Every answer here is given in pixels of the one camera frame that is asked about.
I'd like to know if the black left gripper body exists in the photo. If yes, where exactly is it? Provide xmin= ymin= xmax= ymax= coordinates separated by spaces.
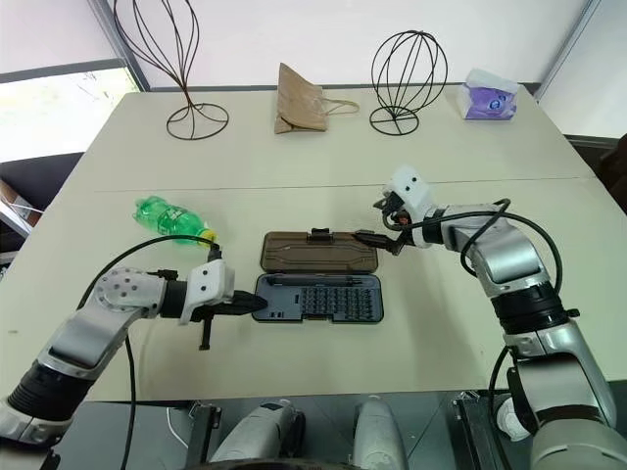
xmin=188 ymin=292 xmax=247 ymax=324

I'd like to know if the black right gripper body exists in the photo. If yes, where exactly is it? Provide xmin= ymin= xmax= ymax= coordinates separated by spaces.
xmin=383 ymin=193 xmax=416 ymax=250

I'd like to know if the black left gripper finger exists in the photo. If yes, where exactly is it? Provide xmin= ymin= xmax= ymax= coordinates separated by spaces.
xmin=233 ymin=290 xmax=269 ymax=318
xmin=197 ymin=312 xmax=217 ymax=352

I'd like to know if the screwdriver bit case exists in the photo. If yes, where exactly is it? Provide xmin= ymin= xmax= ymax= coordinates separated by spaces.
xmin=251 ymin=226 xmax=385 ymax=326

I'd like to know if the black pen screwdriver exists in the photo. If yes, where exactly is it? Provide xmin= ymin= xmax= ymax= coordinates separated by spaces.
xmin=265 ymin=274 xmax=357 ymax=288

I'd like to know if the green plastic bottle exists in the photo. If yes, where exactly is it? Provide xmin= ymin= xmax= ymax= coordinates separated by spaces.
xmin=131 ymin=194 xmax=219 ymax=249

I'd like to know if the silver rounded robot shell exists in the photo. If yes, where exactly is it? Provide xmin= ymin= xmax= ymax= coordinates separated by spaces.
xmin=209 ymin=398 xmax=308 ymax=470
xmin=352 ymin=394 xmax=410 ymax=470

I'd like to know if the brown paper bag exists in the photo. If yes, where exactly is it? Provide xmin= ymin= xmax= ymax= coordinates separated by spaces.
xmin=271 ymin=61 xmax=362 ymax=136

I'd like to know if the purple tissue pack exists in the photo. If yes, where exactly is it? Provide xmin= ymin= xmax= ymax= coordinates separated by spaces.
xmin=460 ymin=67 xmax=521 ymax=122

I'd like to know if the white round disc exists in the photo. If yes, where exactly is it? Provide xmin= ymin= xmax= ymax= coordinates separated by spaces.
xmin=494 ymin=391 xmax=534 ymax=443

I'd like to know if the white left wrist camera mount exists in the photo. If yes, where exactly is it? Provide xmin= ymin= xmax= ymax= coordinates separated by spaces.
xmin=177 ymin=258 xmax=237 ymax=327

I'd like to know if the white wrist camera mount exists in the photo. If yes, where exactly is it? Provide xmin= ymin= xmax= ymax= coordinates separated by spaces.
xmin=382 ymin=165 xmax=440 ymax=249
xmin=177 ymin=258 xmax=237 ymax=327

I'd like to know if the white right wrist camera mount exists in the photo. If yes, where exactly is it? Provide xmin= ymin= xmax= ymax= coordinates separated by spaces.
xmin=382 ymin=165 xmax=440 ymax=249

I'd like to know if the round black wire stand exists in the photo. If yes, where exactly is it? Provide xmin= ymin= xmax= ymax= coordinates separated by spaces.
xmin=368 ymin=29 xmax=451 ymax=136

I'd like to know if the grey metal bracket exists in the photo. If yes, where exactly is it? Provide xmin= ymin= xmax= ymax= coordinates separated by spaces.
xmin=452 ymin=389 xmax=493 ymax=470
xmin=187 ymin=399 xmax=222 ymax=470

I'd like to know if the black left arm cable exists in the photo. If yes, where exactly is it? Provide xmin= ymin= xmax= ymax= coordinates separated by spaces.
xmin=75 ymin=234 xmax=224 ymax=470

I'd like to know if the black right arm strap cable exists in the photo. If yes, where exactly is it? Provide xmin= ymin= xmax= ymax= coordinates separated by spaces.
xmin=488 ymin=342 xmax=539 ymax=438

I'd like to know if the tall brown wire stand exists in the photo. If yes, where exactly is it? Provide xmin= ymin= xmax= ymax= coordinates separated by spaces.
xmin=113 ymin=0 xmax=232 ymax=143

